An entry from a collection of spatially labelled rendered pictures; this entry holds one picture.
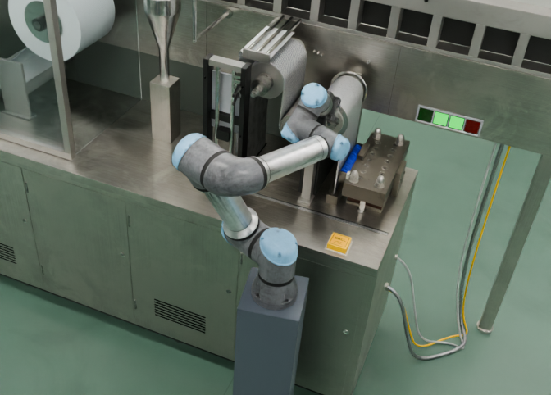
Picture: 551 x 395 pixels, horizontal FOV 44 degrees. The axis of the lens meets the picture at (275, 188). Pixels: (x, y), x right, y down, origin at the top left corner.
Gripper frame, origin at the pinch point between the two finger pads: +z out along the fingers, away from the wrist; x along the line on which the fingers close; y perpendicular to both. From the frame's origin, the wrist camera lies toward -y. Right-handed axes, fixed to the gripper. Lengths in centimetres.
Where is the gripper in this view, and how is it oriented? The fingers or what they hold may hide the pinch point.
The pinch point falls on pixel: (329, 123)
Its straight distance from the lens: 238.1
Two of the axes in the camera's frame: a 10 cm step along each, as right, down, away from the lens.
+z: 2.4, 1.0, 9.7
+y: 2.9, -9.6, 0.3
